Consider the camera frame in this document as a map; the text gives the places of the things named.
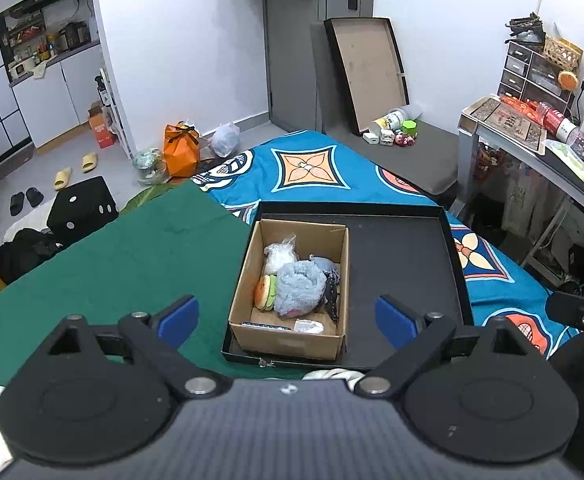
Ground blue printed blanket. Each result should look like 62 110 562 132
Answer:
191 130 581 362

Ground clear bag of greens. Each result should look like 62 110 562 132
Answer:
132 147 166 185

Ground white plastic bag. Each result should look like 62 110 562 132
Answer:
210 122 242 157

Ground grey door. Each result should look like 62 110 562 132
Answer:
262 0 376 134

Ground green and white packet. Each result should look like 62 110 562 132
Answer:
544 138 584 185

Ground grey mattress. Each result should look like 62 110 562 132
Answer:
311 21 461 195

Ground black clothes heap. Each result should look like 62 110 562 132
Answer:
0 228 66 284

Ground row of kitchen jars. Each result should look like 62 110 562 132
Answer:
6 19 93 69

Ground clear bag of white stuffing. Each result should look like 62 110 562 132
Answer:
263 233 298 276

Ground patterned board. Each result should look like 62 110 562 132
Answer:
464 98 548 154

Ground plastic bottle with red label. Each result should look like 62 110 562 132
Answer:
539 102 584 167

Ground beige tote bag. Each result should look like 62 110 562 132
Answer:
501 162 556 239

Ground white narrow rack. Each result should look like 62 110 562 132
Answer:
94 66 133 159

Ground white kitchen cabinet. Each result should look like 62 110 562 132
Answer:
9 42 111 149

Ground dark ornament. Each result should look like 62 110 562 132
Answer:
504 14 546 44

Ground black shallow tray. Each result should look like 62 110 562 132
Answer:
220 201 476 372

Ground black box lid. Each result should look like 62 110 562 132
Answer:
323 17 411 136

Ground orange bag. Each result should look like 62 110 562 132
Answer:
164 120 202 179

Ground brown cardboard box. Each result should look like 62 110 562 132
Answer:
227 219 351 362

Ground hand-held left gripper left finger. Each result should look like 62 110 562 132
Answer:
29 296 233 402

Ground cream crumpled cloth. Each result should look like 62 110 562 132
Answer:
301 368 368 382

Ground watermelon slice toy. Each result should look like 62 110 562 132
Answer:
254 274 279 311

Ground dark blue-grey plush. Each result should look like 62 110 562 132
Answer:
309 255 341 281

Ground grey drawer organizer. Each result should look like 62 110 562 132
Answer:
499 40 574 104

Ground green blanket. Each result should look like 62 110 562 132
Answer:
0 180 314 387

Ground light grey fluffy plush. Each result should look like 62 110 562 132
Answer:
274 259 329 317

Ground orange packet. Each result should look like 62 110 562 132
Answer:
499 94 543 116

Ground grey desk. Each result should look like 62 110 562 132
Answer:
459 97 584 282

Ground range hood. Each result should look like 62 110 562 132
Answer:
1 0 74 14

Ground orange carton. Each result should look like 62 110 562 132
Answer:
87 106 116 150

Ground wicker basket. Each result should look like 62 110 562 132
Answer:
543 34 584 74

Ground black dice stool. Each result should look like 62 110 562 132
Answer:
46 175 119 247

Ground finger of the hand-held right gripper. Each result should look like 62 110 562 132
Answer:
546 282 584 333

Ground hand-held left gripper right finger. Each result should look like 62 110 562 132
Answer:
354 296 553 401

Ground blue snack packet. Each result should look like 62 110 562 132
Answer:
241 320 293 332

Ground black heart cushion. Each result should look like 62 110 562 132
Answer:
324 269 343 321

